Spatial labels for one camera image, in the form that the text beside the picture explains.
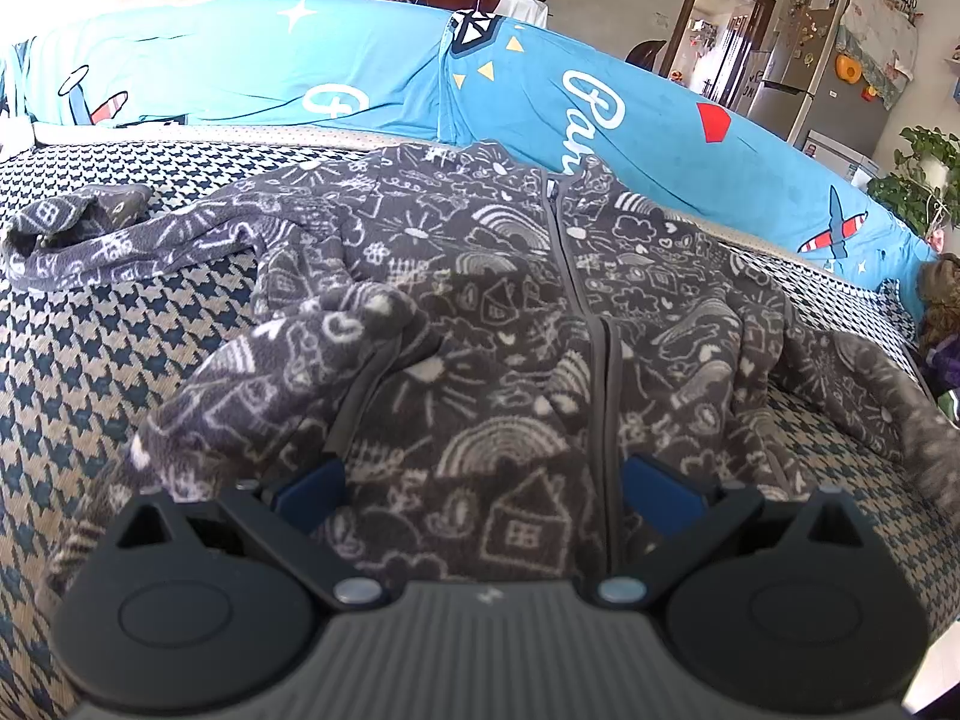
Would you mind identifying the white appliance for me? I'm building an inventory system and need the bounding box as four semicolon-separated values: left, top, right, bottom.
805;130;880;187

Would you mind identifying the silver fridge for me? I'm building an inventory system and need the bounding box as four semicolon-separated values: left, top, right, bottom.
750;0;912;158

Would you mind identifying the table with white tablecloth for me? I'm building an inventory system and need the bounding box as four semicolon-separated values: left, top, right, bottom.
499;0;552;27

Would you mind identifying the floral cloth over fridge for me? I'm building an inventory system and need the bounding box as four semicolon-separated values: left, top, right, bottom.
835;0;920;110

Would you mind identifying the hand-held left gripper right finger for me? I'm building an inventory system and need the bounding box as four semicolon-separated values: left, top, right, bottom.
592;454;884;612

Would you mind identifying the brown door frame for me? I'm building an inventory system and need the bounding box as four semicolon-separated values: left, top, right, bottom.
664;0;778;110

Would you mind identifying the grey patterned fleece jacket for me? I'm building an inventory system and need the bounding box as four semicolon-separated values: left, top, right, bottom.
0;139;960;601

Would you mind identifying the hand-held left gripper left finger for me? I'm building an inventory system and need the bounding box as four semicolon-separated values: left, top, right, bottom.
97;456;391;612

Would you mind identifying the blue printed sofa cover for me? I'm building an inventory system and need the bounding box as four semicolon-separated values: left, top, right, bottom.
0;0;947;293

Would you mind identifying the brown fuzzy garment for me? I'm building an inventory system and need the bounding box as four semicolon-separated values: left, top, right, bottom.
916;253;960;421

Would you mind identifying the houndstooth sofa cushion cover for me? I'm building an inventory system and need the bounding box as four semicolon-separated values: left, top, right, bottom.
0;120;960;720

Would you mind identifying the leafy green houseplant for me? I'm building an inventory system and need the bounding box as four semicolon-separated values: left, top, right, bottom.
868;126;960;242

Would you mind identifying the dark chair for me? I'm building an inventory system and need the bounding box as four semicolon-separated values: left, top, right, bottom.
626;40;670;77

